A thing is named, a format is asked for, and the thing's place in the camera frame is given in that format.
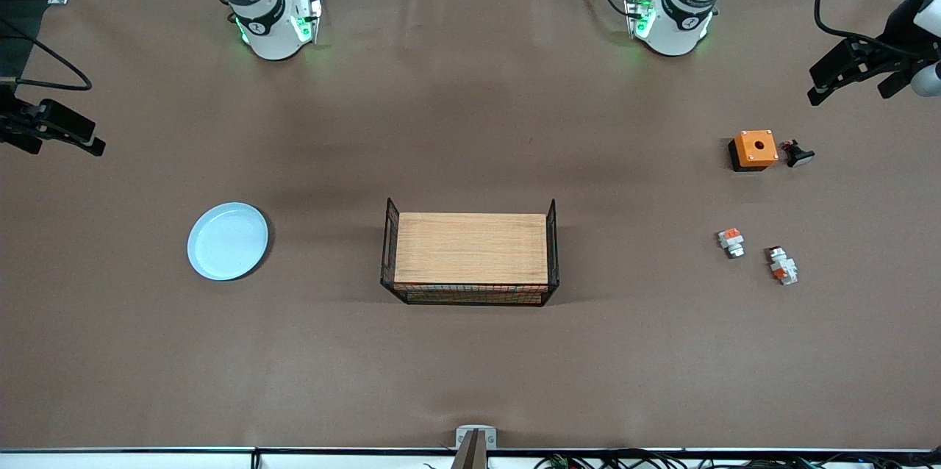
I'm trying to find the light blue round plate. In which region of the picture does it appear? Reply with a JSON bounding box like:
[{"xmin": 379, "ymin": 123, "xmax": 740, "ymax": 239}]
[{"xmin": 187, "ymin": 201, "xmax": 270, "ymax": 282}]

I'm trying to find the white red button module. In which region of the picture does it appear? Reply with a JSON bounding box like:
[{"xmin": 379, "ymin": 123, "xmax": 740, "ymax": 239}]
[{"xmin": 765, "ymin": 246, "xmax": 801, "ymax": 287}]

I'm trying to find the black push button head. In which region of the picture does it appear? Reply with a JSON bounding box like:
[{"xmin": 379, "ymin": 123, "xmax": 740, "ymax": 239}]
[{"xmin": 781, "ymin": 138, "xmax": 817, "ymax": 169}]

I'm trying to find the white table edge profile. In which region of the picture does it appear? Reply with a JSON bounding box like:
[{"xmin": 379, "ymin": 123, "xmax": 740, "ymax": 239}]
[{"xmin": 0, "ymin": 447, "xmax": 941, "ymax": 469}]

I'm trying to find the brown table cover sheet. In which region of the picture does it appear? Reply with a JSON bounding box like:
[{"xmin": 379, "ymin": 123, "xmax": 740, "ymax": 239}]
[{"xmin": 0, "ymin": 0, "xmax": 941, "ymax": 453}]

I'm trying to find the wooden board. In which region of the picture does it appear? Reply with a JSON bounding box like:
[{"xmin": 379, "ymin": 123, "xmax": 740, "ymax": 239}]
[{"xmin": 394, "ymin": 212, "xmax": 549, "ymax": 304}]

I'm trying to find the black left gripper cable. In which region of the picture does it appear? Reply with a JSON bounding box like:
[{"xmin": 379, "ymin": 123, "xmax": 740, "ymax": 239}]
[{"xmin": 812, "ymin": 0, "xmax": 941, "ymax": 62}]

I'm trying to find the orange button enclosure box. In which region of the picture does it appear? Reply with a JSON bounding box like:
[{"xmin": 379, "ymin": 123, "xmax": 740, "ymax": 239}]
[{"xmin": 728, "ymin": 129, "xmax": 780, "ymax": 173}]

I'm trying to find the black wire basket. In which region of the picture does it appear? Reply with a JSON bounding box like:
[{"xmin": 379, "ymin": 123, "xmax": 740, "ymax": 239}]
[{"xmin": 380, "ymin": 197, "xmax": 561, "ymax": 307}]

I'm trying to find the black cable bundle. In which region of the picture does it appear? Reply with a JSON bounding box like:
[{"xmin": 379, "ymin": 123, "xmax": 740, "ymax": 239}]
[{"xmin": 423, "ymin": 449, "xmax": 941, "ymax": 469}]

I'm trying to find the grey metal clamp bracket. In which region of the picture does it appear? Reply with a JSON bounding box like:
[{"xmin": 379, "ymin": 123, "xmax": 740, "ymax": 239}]
[{"xmin": 455, "ymin": 425, "xmax": 498, "ymax": 451}]

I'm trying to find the dark camera pole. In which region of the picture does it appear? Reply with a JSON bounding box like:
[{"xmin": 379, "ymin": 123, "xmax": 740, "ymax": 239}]
[{"xmin": 450, "ymin": 431, "xmax": 489, "ymax": 469}]

